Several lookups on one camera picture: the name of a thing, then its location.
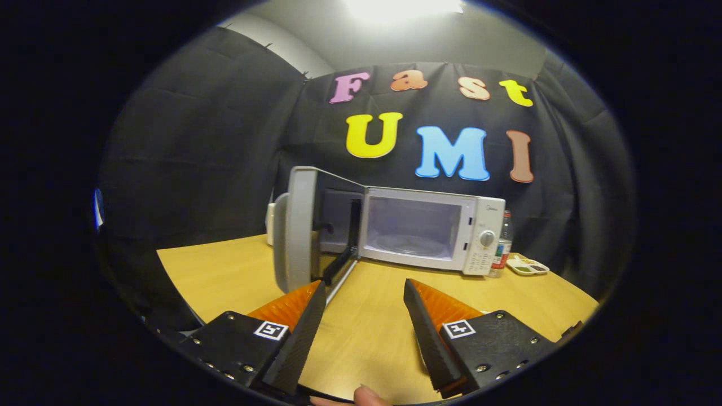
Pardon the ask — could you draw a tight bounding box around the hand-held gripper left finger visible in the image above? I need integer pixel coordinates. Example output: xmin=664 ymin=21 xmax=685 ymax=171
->
xmin=179 ymin=280 xmax=328 ymax=396

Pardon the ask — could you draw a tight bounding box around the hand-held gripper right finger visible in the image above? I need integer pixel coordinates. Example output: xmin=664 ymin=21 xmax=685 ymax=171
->
xmin=403 ymin=277 xmax=560 ymax=399

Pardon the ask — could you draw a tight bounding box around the white microwave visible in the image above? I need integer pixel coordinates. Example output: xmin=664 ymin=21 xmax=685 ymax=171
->
xmin=272 ymin=166 xmax=507 ymax=305

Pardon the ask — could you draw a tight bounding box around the clear bottle with red label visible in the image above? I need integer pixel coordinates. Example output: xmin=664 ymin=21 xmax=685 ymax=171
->
xmin=488 ymin=210 xmax=514 ymax=279

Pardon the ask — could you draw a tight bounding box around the white divided seasoning dish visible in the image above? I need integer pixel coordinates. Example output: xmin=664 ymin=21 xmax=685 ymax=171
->
xmin=506 ymin=255 xmax=551 ymax=276

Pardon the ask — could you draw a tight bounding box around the bright ceiling light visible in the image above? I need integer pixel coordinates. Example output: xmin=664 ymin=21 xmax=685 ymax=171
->
xmin=344 ymin=0 xmax=466 ymax=23

